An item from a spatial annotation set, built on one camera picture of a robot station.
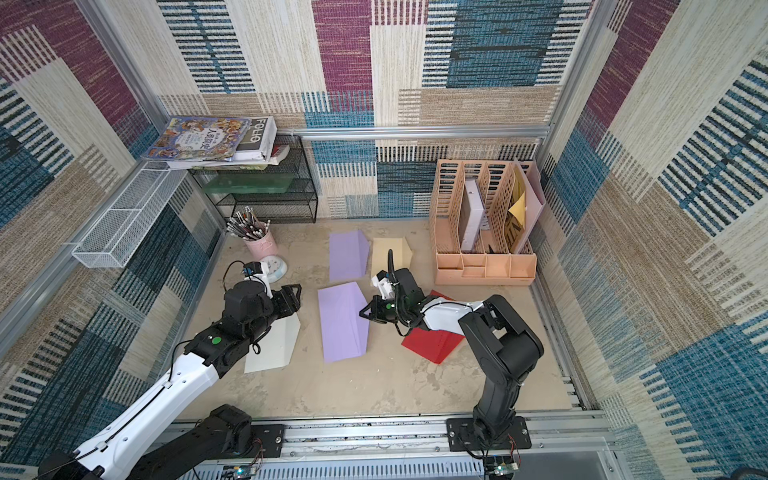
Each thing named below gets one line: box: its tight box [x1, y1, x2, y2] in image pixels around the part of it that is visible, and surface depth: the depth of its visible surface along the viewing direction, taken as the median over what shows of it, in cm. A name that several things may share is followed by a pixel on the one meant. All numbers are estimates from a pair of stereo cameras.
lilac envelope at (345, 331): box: [318, 281, 370, 363], surface depth 92 cm
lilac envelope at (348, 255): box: [329, 230, 370, 281], surface depth 113 cm
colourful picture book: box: [142, 116, 252, 161], surface depth 83 cm
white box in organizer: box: [461, 179, 484, 252], surface depth 101 cm
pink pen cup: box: [243, 230, 277, 260], surface depth 107 cm
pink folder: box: [514, 158, 547, 254], surface depth 90 cm
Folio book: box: [167, 116, 290, 170], surface depth 83 cm
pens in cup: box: [226, 206, 271, 240], surface depth 101 cm
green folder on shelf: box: [203, 173, 295, 194], surface depth 97 cm
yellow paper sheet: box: [508, 191, 525, 229], surface depth 90 cm
